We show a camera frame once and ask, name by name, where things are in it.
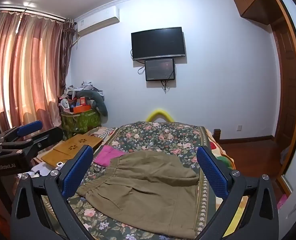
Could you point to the wooden door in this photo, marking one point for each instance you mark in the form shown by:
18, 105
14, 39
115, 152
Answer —
286, 80

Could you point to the black wall television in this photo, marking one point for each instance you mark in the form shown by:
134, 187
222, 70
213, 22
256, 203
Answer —
158, 43

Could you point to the wooden overhead cabinet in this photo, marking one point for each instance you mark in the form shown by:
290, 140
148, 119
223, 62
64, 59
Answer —
258, 0

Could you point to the orange box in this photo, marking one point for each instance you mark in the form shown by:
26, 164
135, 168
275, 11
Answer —
81, 109

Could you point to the yellow foam tube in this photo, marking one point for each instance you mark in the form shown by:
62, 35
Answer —
160, 112

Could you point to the colourful fleece blanket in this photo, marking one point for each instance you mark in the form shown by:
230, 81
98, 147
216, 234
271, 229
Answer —
223, 155

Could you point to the white air conditioner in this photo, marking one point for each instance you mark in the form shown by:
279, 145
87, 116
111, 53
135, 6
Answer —
97, 21

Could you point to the dark patterned curtain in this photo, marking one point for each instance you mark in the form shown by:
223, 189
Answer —
68, 55

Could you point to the white wall socket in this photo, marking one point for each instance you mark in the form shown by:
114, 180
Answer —
239, 128

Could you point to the bamboo lap desk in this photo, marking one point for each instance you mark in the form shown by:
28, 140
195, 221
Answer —
70, 147

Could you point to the grey plush pillow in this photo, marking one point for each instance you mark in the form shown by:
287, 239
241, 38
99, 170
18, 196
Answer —
99, 102

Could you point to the pink curtain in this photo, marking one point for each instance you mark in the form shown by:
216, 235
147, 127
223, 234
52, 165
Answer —
25, 67

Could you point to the pink cloth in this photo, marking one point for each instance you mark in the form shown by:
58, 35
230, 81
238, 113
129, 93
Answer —
106, 156

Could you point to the dark floral blanket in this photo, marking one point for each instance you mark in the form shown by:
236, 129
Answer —
163, 135

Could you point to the pile of clothes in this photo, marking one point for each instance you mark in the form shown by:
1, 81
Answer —
72, 95

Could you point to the khaki pants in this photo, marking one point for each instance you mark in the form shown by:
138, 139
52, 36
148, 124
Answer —
143, 192

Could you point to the small black wall monitor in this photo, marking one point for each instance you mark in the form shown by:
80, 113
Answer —
160, 70

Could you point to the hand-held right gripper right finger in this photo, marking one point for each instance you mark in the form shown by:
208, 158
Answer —
210, 172

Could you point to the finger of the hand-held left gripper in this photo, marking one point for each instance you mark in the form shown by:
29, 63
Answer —
29, 128
40, 140

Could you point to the wooden bed post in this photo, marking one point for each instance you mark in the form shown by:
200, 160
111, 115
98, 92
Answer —
217, 135

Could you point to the pink slipper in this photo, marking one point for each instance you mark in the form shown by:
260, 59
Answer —
282, 201

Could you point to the striped cloth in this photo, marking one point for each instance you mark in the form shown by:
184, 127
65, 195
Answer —
102, 131

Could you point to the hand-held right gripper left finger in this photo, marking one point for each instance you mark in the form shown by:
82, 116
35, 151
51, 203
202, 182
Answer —
77, 171

